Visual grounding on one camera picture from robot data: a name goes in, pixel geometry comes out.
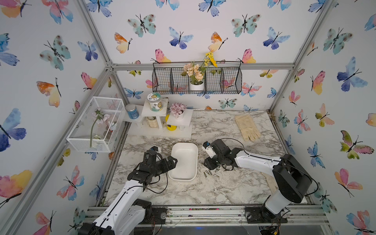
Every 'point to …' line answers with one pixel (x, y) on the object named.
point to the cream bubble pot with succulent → (152, 122)
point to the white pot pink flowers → (177, 109)
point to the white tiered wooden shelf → (140, 126)
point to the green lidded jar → (154, 102)
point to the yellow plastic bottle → (170, 127)
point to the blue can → (132, 110)
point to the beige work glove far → (248, 129)
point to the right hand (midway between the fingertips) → (207, 161)
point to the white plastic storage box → (186, 169)
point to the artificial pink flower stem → (100, 118)
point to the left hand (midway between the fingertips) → (173, 161)
